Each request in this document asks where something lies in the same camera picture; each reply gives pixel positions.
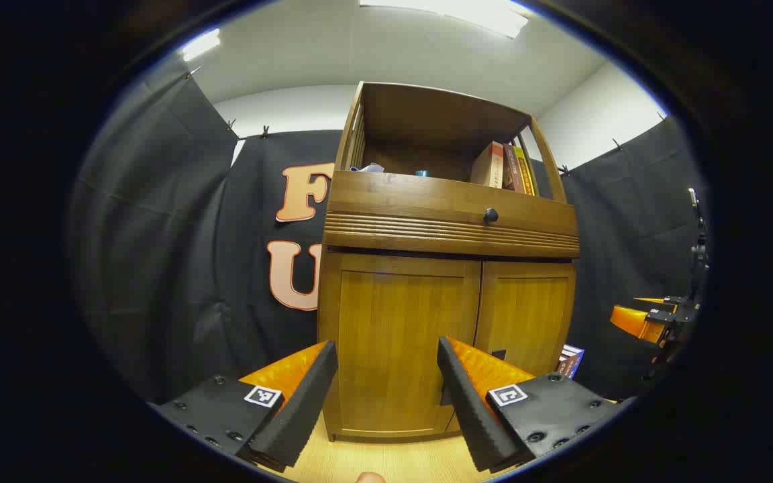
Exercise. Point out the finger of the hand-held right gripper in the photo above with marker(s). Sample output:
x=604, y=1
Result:
x=635, y=322
x=651, y=300

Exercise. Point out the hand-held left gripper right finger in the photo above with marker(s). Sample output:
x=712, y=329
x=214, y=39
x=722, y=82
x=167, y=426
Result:
x=467, y=409

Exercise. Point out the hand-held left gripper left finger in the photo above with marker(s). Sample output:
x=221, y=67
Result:
x=306, y=396

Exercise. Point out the wooden cabinet door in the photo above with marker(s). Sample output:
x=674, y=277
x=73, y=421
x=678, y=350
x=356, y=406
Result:
x=386, y=322
x=527, y=308

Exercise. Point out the wooden double-door shoe cabinet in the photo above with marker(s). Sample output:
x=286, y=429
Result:
x=440, y=114

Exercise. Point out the wooden cabinet drawer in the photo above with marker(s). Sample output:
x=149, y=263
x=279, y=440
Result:
x=413, y=198

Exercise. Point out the blue book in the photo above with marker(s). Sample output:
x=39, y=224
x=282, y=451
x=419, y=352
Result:
x=578, y=351

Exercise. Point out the reddish brown book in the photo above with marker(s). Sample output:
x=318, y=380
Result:
x=563, y=366

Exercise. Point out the round black drawer knob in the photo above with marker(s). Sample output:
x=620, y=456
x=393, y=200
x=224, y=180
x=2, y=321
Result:
x=490, y=215

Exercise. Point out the yellow book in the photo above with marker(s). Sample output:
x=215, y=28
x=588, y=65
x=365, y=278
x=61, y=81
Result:
x=523, y=171

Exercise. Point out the beige red book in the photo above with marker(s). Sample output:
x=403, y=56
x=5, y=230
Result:
x=487, y=164

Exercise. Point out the black backdrop cloth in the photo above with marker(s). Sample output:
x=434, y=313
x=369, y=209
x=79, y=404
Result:
x=158, y=235

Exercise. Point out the white blue item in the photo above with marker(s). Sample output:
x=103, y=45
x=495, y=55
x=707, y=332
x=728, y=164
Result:
x=368, y=168

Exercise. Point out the small ceiling light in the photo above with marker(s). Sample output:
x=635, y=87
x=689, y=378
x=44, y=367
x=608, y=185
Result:
x=200, y=45

